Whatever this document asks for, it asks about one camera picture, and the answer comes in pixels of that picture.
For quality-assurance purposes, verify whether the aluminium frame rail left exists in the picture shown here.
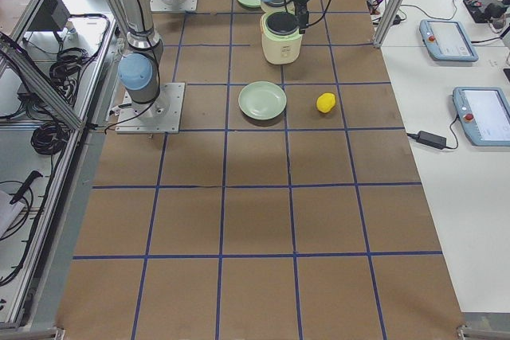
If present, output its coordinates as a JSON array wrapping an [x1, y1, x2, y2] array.
[[1, 33, 84, 131]]

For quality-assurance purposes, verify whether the grey teach pendant upper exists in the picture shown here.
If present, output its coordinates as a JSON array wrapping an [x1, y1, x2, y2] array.
[[419, 19, 479, 63]]

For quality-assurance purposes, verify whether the coiled black cable bundle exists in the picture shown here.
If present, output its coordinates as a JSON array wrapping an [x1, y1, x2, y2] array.
[[30, 123, 71, 157]]

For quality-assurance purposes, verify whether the black power adapter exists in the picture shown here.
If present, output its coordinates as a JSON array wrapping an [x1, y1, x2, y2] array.
[[416, 131, 447, 150]]

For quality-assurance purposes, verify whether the grey teach pendant lower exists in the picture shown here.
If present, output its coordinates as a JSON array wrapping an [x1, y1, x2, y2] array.
[[453, 87, 509, 147]]

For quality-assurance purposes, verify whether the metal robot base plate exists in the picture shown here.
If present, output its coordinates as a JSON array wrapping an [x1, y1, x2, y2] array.
[[114, 83, 185, 134]]

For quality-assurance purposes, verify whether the white green rice cooker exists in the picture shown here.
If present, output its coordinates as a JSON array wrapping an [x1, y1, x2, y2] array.
[[260, 10, 302, 65]]

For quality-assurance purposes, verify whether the yellow toy bell pepper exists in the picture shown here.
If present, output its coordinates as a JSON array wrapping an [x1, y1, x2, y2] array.
[[316, 92, 336, 114]]

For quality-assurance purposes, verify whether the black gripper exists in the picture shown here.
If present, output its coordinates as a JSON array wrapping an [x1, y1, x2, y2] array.
[[295, 2, 309, 34]]

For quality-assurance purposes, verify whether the grey teach pendant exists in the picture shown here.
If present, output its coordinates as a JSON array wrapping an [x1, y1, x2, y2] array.
[[453, 87, 509, 147], [419, 19, 479, 63]]

